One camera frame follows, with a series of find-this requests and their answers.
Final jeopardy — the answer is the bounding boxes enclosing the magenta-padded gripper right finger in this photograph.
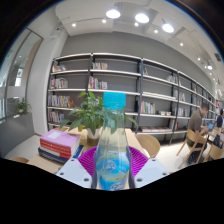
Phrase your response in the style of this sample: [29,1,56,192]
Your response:
[128,146,171,189]

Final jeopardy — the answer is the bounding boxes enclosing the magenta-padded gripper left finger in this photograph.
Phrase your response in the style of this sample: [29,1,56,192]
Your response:
[54,146,100,190]

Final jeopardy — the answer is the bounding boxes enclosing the clear bottle with blue cap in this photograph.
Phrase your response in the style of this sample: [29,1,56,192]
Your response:
[92,91,132,192]

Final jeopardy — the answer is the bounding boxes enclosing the dark blue book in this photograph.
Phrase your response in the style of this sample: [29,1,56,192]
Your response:
[36,144,85,166]

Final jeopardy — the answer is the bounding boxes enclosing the round-backed wooden chair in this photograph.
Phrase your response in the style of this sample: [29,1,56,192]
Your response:
[134,133,161,160]
[7,156,31,165]

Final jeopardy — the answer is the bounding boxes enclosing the red book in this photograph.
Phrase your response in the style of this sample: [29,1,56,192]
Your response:
[39,138,81,156]
[38,145,77,161]

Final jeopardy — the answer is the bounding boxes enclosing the pink book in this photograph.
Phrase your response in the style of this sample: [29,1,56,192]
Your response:
[39,128,81,150]

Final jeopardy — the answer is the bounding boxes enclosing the green potted plant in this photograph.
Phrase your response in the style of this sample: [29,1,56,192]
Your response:
[59,90,140,147]

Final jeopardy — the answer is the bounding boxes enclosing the person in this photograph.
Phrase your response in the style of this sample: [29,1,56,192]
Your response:
[215,107,224,130]
[186,102,211,165]

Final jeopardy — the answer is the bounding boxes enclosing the laptop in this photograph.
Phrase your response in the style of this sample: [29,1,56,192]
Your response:
[206,121,216,132]

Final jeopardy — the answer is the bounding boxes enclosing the grey bookshelf unit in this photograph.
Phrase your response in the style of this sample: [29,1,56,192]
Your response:
[46,51,218,145]

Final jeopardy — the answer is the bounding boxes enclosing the small green plant on ledge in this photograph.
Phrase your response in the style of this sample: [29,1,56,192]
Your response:
[14,97,31,115]

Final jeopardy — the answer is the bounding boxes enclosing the round ceiling lights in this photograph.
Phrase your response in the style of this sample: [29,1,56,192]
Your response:
[70,7,215,71]

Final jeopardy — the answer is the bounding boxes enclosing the wooden frame chair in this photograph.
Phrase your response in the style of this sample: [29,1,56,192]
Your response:
[203,142,224,163]
[176,128,208,170]

